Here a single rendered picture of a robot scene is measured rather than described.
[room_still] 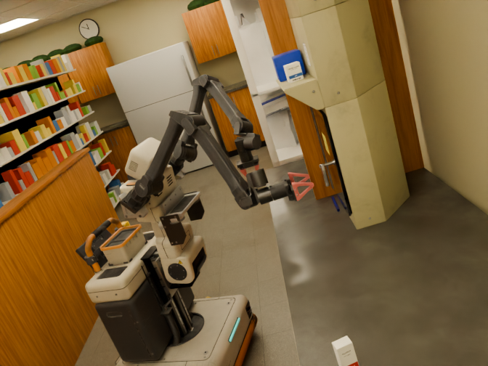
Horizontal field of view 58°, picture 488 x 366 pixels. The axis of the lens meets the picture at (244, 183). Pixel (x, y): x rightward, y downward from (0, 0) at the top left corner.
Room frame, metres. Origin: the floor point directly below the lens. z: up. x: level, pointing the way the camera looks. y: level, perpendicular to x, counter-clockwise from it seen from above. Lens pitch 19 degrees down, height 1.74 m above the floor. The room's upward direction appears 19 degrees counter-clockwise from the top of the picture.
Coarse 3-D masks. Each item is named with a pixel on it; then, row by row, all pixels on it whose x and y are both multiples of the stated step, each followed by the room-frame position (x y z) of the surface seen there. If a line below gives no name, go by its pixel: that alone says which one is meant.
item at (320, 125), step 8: (320, 112) 1.50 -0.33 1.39; (320, 120) 1.55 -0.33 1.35; (320, 128) 1.62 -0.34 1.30; (320, 136) 1.69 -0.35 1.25; (328, 136) 1.46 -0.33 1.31; (328, 144) 1.51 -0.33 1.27; (328, 160) 1.65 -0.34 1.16; (336, 160) 1.46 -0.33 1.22; (328, 168) 1.73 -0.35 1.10; (336, 168) 1.47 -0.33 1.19; (336, 176) 1.53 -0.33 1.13; (336, 184) 1.60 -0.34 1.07; (336, 192) 1.67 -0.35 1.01; (344, 192) 1.46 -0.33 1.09; (344, 200) 1.48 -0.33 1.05
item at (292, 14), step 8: (288, 0) 1.65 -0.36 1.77; (296, 0) 1.45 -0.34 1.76; (304, 0) 1.45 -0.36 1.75; (312, 0) 1.44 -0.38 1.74; (320, 0) 1.44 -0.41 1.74; (328, 0) 1.44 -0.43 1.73; (336, 0) 1.45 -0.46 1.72; (344, 0) 1.47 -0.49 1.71; (288, 8) 1.71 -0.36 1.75; (296, 8) 1.50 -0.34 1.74; (304, 8) 1.45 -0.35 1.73; (312, 8) 1.44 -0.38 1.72; (320, 8) 1.44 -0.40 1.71; (296, 16) 1.55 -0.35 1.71
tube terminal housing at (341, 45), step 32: (352, 0) 1.50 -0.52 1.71; (320, 32) 1.44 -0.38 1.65; (352, 32) 1.48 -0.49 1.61; (320, 64) 1.45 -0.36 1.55; (352, 64) 1.45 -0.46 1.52; (352, 96) 1.44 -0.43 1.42; (384, 96) 1.55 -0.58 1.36; (352, 128) 1.44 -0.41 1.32; (384, 128) 1.52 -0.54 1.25; (352, 160) 1.44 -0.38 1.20; (384, 160) 1.49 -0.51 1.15; (352, 192) 1.45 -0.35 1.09; (384, 192) 1.46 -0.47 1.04
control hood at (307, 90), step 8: (304, 80) 1.51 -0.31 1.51; (312, 80) 1.46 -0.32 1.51; (288, 88) 1.46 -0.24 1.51; (296, 88) 1.46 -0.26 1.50; (304, 88) 1.45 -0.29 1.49; (312, 88) 1.45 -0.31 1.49; (296, 96) 1.46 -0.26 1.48; (304, 96) 1.45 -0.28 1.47; (312, 96) 1.45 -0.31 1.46; (320, 96) 1.45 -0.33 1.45; (312, 104) 1.45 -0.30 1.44; (320, 104) 1.45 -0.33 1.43
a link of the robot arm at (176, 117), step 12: (180, 120) 1.75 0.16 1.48; (192, 120) 1.71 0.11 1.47; (204, 120) 1.76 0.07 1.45; (168, 132) 1.80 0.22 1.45; (180, 132) 1.80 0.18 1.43; (168, 144) 1.79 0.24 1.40; (156, 156) 1.83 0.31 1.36; (168, 156) 1.82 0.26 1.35; (156, 168) 1.83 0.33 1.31; (144, 180) 1.83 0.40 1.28; (156, 180) 1.84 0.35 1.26; (144, 192) 1.83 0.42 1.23
